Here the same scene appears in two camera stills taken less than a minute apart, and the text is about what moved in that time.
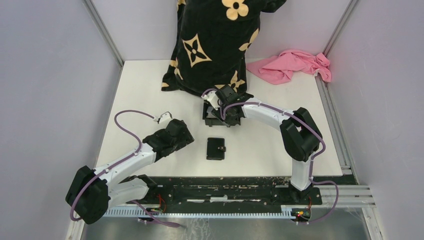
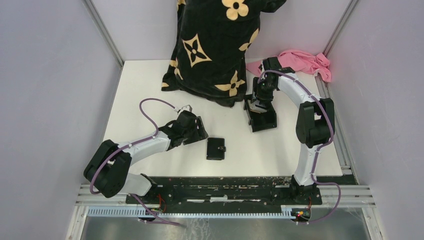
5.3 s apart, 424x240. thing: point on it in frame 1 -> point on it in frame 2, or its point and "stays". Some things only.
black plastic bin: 210,118 -> 258,121
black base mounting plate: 232,191 stays
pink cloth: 279,68 stays
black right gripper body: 229,117 -> 263,90
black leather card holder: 215,148 stays
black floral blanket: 213,38 stays
